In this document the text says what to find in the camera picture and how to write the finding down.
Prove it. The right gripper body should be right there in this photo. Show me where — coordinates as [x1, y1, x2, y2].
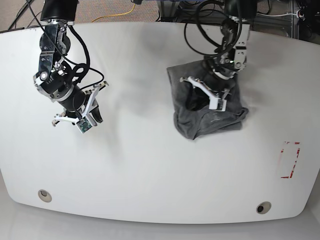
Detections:
[57, 88, 86, 112]

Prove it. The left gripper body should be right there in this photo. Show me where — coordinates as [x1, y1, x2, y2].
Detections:
[204, 73, 237, 97]

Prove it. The grey t-shirt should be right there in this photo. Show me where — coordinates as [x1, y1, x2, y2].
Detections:
[167, 60, 249, 140]

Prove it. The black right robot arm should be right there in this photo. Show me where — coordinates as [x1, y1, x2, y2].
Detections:
[33, 0, 107, 127]

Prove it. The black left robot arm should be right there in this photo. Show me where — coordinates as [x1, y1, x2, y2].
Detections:
[185, 0, 258, 112]

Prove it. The red tape rectangle marking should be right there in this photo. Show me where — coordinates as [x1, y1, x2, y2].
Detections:
[277, 141, 302, 179]

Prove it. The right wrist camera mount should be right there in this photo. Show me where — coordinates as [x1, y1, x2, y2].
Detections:
[52, 81, 108, 134]

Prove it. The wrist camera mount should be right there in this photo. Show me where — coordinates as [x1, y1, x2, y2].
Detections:
[52, 81, 108, 134]
[179, 76, 230, 112]

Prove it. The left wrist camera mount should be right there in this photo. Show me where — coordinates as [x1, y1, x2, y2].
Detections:
[179, 76, 230, 112]

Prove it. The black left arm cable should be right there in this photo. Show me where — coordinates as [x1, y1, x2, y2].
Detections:
[183, 0, 226, 58]

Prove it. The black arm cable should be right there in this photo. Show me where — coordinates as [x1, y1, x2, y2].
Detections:
[68, 26, 105, 86]
[183, 0, 226, 58]

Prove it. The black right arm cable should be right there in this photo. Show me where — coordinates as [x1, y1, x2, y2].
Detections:
[68, 26, 105, 86]

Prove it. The left table cable grommet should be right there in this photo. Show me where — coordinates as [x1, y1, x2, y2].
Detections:
[38, 189, 52, 203]

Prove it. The table cable grommet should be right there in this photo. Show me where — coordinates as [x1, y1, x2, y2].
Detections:
[38, 189, 52, 203]
[256, 201, 272, 215]

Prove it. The yellow cable on floor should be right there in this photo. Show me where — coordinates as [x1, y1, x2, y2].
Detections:
[92, 2, 137, 23]

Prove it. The white cable on floor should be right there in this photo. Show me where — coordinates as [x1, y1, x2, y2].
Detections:
[254, 11, 298, 18]

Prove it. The right table cable grommet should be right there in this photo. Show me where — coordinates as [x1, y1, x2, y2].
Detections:
[256, 201, 272, 215]

